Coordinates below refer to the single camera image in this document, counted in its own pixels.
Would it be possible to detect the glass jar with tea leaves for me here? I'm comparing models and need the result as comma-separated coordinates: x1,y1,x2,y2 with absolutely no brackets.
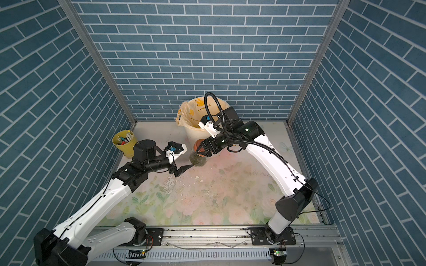
189,151,207,167

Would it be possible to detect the red-brown jar lid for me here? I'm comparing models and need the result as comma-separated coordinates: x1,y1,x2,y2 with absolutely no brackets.
194,139,204,148

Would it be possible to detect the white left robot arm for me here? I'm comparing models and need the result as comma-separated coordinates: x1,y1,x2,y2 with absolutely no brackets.
34,140,191,266

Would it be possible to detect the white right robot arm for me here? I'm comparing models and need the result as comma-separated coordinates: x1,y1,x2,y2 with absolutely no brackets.
195,107,318,244

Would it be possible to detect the cream trash bin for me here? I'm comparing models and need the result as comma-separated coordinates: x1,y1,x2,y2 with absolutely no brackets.
182,97,232,147

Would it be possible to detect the banana print trash bag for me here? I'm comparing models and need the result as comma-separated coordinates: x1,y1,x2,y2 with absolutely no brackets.
176,96,230,130

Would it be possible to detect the yellow pen cup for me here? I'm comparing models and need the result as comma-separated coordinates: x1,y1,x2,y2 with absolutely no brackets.
112,130,137,158

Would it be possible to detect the white slotted cable duct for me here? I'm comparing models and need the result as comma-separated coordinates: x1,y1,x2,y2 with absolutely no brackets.
116,248,271,263

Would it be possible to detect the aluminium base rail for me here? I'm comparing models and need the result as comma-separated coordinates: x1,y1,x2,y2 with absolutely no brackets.
90,225,352,266

